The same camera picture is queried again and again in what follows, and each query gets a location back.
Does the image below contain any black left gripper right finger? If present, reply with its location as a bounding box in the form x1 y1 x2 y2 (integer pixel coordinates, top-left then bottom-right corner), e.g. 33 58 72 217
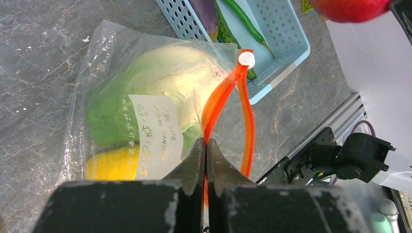
206 139 370 233

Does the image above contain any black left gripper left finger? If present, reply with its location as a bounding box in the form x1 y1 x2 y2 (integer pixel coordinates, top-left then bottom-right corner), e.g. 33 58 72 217
34 138 206 233

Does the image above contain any yellow bell pepper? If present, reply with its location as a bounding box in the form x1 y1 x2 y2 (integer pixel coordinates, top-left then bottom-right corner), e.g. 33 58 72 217
85 145 152 181

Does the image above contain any clear zip top bag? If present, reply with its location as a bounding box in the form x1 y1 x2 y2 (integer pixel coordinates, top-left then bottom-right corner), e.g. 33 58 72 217
60 20 256 181

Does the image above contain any green white cabbage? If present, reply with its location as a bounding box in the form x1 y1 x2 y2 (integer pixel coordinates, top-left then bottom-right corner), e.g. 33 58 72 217
84 45 226 150

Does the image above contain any light blue plastic basket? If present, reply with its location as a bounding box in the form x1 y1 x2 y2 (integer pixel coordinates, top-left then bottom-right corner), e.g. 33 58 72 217
154 0 311 105

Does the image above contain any red apple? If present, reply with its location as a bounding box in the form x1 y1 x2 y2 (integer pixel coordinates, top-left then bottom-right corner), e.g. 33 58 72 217
310 0 391 23

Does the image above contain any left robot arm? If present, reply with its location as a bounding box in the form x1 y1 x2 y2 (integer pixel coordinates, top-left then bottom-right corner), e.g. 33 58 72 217
34 127 394 233

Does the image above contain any green cucumber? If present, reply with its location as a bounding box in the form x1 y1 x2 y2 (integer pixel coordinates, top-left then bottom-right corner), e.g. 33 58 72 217
214 0 258 81

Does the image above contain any purple eggplant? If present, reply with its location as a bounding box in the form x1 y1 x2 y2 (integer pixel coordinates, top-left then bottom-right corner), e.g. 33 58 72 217
189 0 219 42

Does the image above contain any green chili pepper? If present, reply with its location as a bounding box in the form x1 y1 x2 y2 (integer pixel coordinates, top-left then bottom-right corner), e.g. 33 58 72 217
223 0 275 59

